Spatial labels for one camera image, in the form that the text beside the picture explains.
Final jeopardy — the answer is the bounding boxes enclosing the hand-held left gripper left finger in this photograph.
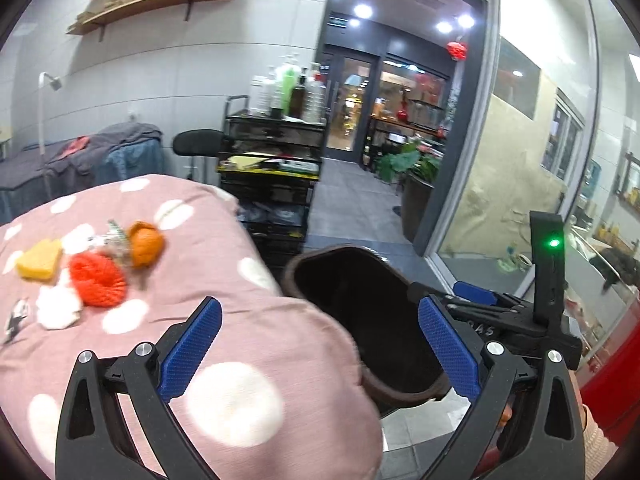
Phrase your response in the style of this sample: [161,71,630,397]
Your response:
[55,296,223,480]

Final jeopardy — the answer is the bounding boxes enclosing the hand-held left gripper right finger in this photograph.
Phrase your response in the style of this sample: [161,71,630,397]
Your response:
[417,295,587,480]

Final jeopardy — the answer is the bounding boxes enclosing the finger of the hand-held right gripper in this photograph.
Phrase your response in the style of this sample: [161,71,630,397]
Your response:
[452,281,523,312]
[407,281,501,332]

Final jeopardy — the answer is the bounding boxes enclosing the black trash bin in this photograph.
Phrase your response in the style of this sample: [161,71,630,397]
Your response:
[280,245,453,418]

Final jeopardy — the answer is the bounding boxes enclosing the person's right forearm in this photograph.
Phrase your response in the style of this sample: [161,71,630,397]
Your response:
[569,374,622,480]

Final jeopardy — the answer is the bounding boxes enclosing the pink polka-dot blanket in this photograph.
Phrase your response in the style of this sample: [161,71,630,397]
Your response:
[0,174,385,480]

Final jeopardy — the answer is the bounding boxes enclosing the beige paper covering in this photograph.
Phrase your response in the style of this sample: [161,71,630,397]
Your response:
[450,95,568,261]

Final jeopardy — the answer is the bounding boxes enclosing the red yarn ball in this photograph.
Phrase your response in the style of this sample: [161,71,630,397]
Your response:
[69,252,128,308]

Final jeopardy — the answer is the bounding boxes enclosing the red plastic object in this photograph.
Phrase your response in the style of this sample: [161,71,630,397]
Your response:
[587,305,640,433]

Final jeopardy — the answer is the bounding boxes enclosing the potted plant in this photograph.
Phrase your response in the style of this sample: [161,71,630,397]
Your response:
[377,137,443,243]

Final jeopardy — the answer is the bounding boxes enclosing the white tissue ball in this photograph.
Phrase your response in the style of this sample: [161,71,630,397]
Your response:
[36,285,83,331]

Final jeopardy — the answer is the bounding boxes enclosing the yellow sponge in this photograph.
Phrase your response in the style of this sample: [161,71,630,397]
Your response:
[17,239,65,281]

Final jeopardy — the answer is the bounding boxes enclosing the yellow paper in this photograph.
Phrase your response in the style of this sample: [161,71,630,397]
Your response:
[220,156,271,171]

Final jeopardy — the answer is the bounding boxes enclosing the black stool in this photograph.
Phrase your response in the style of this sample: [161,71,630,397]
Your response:
[172,130,226,181]

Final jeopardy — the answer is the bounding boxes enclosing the grey covered massage bed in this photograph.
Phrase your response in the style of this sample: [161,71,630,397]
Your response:
[0,122,166,226]

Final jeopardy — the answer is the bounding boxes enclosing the black cart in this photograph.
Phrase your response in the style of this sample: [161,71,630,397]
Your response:
[217,95,331,271]

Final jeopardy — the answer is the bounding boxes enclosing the glass double door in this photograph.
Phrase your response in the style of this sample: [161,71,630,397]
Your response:
[325,45,381,163]

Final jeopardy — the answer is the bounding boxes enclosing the pink cloth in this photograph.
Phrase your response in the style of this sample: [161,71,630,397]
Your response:
[60,136,91,158]

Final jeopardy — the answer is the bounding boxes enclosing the clear plastic bottle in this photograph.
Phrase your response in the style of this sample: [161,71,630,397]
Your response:
[304,62,327,123]

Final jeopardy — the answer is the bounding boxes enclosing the white pump bottle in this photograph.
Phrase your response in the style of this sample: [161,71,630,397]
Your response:
[250,76,273,116]

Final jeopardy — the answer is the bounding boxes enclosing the dark brown bottle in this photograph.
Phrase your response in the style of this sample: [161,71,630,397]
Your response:
[291,72,307,120]

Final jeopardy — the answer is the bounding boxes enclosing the green bottle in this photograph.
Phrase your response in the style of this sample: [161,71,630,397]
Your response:
[281,67,296,113]

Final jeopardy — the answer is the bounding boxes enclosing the white floor lamp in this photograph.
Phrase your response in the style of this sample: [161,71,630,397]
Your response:
[39,72,63,161]

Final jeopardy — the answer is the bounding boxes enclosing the bottles on cart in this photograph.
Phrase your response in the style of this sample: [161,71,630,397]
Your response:
[272,55,301,111]

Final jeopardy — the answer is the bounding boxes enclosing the wooden wall shelf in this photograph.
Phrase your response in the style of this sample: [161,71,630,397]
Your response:
[66,0,237,36]

